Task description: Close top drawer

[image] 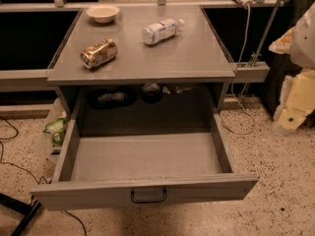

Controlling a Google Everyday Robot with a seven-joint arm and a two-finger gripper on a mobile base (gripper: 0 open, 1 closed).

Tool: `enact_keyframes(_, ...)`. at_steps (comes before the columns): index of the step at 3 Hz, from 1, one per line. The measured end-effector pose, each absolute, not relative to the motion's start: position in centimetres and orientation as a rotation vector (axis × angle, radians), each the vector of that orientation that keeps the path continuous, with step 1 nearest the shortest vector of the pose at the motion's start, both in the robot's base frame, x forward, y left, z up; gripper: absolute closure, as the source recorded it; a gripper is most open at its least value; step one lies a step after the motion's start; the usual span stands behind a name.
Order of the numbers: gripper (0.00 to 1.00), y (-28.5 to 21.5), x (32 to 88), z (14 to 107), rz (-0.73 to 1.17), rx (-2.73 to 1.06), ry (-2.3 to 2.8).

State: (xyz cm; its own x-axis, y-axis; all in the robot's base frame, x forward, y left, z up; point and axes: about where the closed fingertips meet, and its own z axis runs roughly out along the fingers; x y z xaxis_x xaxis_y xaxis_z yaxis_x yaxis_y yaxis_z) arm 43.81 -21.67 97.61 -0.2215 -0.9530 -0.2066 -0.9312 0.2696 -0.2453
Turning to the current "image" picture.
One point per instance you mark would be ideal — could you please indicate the green snack bag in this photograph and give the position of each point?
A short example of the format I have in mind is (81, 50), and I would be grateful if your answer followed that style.
(57, 130)

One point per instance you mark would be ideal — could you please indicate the grey top drawer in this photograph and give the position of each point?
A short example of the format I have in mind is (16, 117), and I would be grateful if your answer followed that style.
(176, 145)

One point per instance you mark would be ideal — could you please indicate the crushed gold soda can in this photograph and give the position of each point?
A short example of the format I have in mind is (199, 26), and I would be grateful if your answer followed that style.
(99, 54)

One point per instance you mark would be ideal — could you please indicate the clear plastic bin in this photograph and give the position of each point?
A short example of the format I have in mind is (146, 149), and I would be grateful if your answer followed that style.
(45, 143)

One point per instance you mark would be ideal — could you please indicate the black drawer handle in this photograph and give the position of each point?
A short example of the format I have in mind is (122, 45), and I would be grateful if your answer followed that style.
(148, 197)

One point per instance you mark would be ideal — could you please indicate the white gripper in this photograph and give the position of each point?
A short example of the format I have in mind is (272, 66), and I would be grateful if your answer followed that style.
(303, 47)

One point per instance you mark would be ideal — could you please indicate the black stand leg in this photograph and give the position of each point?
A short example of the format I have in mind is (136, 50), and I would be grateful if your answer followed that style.
(27, 211)

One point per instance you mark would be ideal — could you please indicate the metal diagonal rod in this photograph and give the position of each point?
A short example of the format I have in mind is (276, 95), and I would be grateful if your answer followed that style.
(254, 57)

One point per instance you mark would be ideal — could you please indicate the dark cabinet at right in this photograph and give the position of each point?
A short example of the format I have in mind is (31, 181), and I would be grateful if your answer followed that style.
(281, 65)

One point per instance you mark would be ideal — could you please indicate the beige ceramic bowl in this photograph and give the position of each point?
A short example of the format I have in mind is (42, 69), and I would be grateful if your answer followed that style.
(103, 14)

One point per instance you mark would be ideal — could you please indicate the clear plastic water bottle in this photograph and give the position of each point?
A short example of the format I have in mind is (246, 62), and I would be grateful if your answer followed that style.
(160, 31)

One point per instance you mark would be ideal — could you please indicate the grey cabinet counter top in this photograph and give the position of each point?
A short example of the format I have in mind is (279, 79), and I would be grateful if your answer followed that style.
(193, 55)

